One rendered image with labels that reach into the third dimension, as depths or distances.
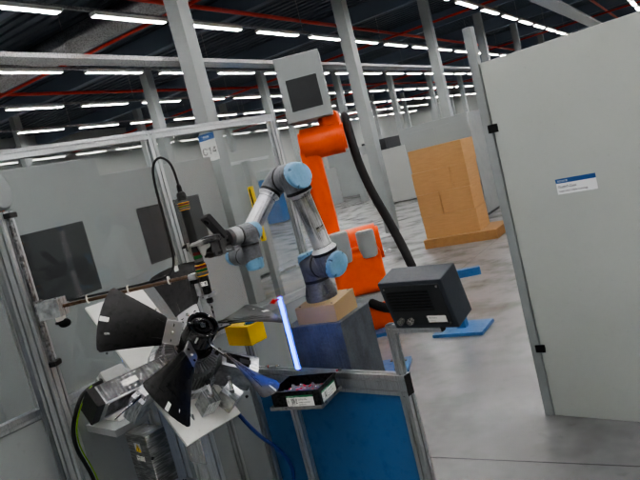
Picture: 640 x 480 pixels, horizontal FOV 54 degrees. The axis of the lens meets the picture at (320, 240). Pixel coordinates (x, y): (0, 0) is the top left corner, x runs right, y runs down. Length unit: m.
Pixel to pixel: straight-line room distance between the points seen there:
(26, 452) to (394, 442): 1.46
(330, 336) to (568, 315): 1.41
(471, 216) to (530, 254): 6.48
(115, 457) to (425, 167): 7.96
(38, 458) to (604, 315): 2.74
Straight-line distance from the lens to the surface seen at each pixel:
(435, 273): 2.11
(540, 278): 3.61
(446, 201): 10.15
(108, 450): 3.04
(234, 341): 2.90
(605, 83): 3.33
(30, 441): 2.88
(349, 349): 2.79
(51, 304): 2.62
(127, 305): 2.32
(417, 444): 2.47
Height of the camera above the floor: 1.66
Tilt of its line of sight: 6 degrees down
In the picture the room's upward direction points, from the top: 14 degrees counter-clockwise
